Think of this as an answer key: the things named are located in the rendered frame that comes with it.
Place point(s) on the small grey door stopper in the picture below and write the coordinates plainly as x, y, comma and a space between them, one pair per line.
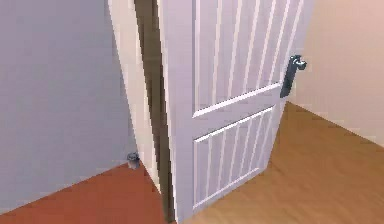
133, 160

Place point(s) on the white panelled room door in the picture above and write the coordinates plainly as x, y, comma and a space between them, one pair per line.
230, 110

